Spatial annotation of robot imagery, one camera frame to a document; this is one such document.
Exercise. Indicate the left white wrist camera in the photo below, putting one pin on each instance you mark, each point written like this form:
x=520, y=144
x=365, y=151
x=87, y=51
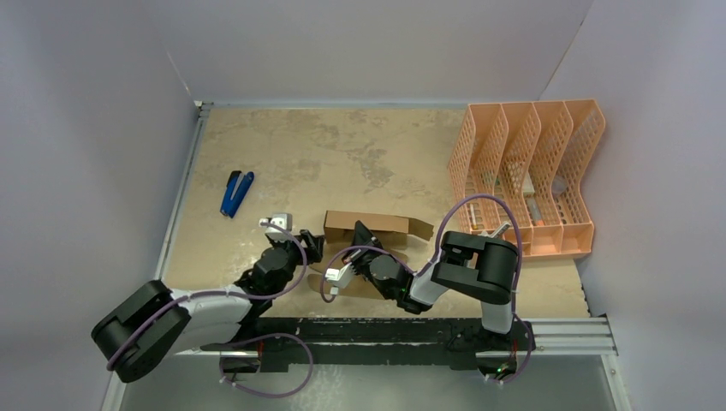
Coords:
x=282, y=220

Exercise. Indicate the purple round item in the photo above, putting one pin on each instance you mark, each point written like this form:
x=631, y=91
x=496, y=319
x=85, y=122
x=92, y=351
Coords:
x=559, y=186

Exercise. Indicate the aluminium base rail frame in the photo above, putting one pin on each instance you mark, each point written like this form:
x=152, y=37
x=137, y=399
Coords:
x=390, y=364

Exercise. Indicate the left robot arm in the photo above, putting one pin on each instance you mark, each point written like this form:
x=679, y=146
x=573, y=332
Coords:
x=155, y=321

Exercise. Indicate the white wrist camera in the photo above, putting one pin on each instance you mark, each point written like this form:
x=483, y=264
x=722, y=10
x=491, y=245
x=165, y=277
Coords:
x=282, y=220
x=339, y=279

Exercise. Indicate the white block in organizer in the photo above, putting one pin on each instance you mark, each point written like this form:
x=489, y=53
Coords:
x=528, y=188

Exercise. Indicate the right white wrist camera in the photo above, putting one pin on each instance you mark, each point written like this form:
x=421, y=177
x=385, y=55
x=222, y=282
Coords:
x=339, y=279

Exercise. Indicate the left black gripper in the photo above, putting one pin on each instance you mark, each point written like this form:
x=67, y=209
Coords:
x=314, y=244

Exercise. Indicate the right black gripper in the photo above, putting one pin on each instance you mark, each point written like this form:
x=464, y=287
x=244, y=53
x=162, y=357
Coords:
x=362, y=253

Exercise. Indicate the orange plastic file organizer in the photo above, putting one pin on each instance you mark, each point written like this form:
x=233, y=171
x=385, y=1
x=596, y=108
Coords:
x=499, y=143

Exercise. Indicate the grey orange marker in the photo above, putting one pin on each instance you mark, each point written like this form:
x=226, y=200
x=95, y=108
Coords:
x=535, y=213

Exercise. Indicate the white pen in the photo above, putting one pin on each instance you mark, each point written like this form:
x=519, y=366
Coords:
x=473, y=217

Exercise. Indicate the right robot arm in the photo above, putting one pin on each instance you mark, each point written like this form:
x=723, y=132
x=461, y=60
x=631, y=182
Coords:
x=477, y=266

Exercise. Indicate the brown cardboard box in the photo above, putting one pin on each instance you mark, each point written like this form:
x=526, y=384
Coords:
x=401, y=236

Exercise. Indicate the blue stapler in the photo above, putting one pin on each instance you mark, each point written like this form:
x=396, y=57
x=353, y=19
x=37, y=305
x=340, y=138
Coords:
x=237, y=187

